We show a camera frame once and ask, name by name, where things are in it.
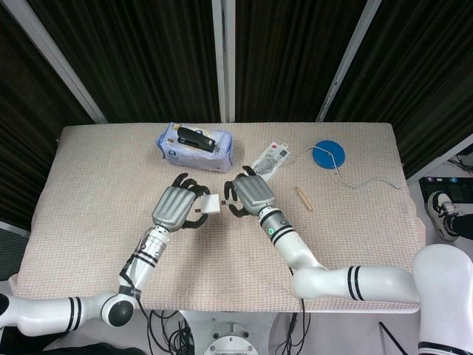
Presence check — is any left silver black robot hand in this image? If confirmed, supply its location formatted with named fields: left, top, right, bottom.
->
left=151, top=172, right=211, bottom=233

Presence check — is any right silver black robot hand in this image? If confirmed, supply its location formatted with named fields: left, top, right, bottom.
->
left=223, top=165, right=277, bottom=218

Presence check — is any white charger cube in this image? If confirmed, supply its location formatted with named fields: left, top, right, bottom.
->
left=194, top=195, right=222, bottom=216

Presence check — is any white cable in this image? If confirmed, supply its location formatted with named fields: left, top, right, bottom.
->
left=220, top=146, right=403, bottom=206

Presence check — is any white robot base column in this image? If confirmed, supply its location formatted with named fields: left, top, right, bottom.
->
left=180, top=309, right=297, bottom=355

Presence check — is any flat white printed package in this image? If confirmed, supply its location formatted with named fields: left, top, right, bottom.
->
left=251, top=142, right=291, bottom=183

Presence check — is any wooden pencil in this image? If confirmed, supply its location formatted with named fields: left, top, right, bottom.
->
left=295, top=186, right=314, bottom=213

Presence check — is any blue tissue pack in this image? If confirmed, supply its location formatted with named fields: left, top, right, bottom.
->
left=154, top=122, right=234, bottom=174

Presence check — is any beige waffle tablecloth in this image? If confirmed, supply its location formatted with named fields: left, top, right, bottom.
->
left=9, top=122, right=426, bottom=312

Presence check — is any black stapler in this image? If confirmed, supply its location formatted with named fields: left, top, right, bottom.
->
left=176, top=126, right=217, bottom=153

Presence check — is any blue round disc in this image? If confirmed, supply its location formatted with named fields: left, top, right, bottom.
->
left=312, top=139, right=347, bottom=171

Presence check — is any black pleated curtain panel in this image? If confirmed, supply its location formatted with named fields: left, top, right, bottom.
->
left=0, top=7, right=93, bottom=232
left=324, top=0, right=473, bottom=179
left=234, top=0, right=367, bottom=124
left=27, top=0, right=223, bottom=124

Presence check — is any black white sneaker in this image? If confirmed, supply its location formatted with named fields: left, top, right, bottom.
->
left=427, top=190, right=461, bottom=242

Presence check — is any dark electronic device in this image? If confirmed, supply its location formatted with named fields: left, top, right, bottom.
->
left=423, top=176, right=473, bottom=203

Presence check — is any black trouser leg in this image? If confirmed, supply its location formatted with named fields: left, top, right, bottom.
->
left=452, top=212, right=473, bottom=243

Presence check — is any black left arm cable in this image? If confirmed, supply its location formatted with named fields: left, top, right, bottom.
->
left=118, top=254, right=153, bottom=355

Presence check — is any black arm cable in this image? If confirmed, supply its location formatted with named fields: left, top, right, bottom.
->
left=118, top=254, right=153, bottom=355
left=289, top=266, right=310, bottom=334

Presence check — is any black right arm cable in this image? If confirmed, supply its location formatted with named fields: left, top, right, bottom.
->
left=289, top=266, right=310, bottom=334

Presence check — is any black cable bundle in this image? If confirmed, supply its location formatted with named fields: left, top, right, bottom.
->
left=149, top=309, right=194, bottom=355
left=275, top=312, right=313, bottom=355

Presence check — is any white metal frame post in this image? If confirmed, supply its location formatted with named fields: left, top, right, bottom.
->
left=211, top=0, right=237, bottom=123
left=0, top=0, right=109, bottom=125
left=316, top=0, right=384, bottom=123

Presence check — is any grey metal frame bar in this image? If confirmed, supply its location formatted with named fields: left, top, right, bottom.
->
left=406, top=132, right=473, bottom=185

